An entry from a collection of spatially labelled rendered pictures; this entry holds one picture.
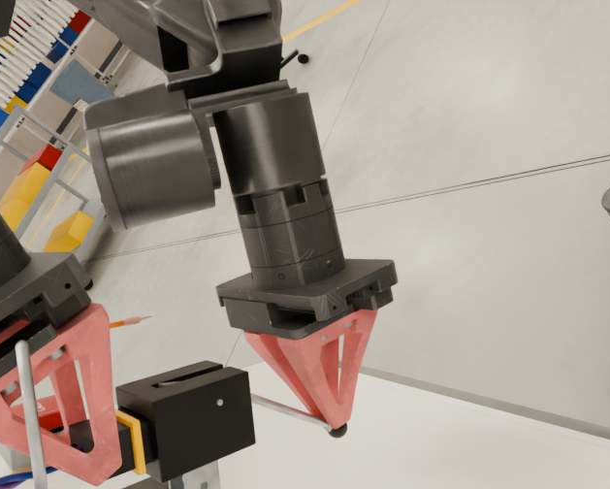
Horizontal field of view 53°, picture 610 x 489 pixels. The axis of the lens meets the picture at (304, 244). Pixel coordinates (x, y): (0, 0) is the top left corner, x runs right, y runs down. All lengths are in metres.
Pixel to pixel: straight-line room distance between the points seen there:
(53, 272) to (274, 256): 0.14
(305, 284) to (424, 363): 1.45
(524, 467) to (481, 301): 1.37
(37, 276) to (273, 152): 0.15
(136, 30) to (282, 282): 0.18
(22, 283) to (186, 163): 0.12
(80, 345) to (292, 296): 0.12
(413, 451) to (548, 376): 1.15
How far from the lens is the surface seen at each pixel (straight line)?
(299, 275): 0.35
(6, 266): 0.27
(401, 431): 0.48
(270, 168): 0.34
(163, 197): 0.33
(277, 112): 0.34
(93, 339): 0.27
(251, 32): 0.36
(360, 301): 0.37
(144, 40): 0.42
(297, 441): 0.47
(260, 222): 0.34
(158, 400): 0.31
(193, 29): 0.37
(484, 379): 1.65
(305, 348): 0.35
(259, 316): 0.36
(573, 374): 1.55
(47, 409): 0.52
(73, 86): 7.21
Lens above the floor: 1.28
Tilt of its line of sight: 31 degrees down
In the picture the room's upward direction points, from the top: 51 degrees counter-clockwise
